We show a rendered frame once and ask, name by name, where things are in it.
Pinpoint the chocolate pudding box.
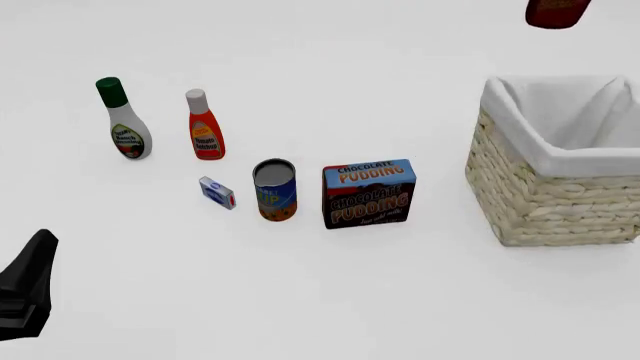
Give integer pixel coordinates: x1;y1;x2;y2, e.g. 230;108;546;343
322;158;417;231

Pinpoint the ranch dressing bottle green cap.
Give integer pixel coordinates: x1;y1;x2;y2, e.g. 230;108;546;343
95;76;154;161

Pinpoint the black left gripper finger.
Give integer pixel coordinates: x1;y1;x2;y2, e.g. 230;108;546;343
0;228;60;312

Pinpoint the small blue white box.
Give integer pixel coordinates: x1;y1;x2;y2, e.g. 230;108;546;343
198;175;238;211

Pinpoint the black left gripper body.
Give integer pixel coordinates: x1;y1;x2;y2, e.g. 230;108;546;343
0;288;53;343

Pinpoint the dark red bbq sauce bottle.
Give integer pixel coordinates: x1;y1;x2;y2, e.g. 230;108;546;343
524;0;593;30

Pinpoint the wicker basket with white liner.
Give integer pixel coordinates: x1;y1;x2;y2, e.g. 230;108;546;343
464;74;640;248

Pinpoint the tomato ketchup bottle grey cap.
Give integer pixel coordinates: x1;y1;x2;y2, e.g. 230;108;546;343
184;87;227;162

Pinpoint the soup tin blue orange label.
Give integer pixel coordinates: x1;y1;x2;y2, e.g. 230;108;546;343
251;157;299;222

